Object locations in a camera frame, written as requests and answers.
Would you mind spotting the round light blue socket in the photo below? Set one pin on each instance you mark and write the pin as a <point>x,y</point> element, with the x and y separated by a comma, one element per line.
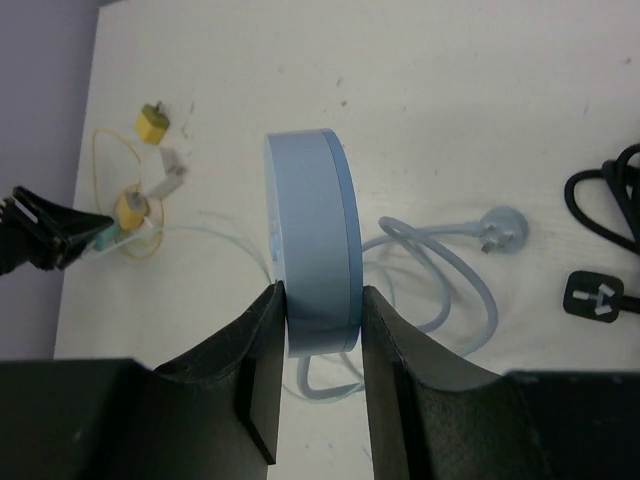
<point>315,240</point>

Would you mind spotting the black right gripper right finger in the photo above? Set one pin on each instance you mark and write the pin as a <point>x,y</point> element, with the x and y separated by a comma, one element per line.
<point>434,415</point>

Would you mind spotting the teal charger plug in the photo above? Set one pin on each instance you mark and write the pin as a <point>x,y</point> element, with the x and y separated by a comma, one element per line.
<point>107,239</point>

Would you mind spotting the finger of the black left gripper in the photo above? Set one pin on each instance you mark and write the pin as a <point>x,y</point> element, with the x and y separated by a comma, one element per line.
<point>44,234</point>

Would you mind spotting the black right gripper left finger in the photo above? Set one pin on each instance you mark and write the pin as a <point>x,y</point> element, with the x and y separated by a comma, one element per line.
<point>210,413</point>

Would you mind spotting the yellow two-port adapter plug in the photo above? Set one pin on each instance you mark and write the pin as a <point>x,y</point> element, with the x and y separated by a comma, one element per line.
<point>152,124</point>

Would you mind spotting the orange-yellow charger plug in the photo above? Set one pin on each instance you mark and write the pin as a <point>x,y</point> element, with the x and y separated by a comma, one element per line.
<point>130,210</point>

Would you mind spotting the white charger plug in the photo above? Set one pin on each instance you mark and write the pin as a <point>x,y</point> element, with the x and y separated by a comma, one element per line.
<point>162,173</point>

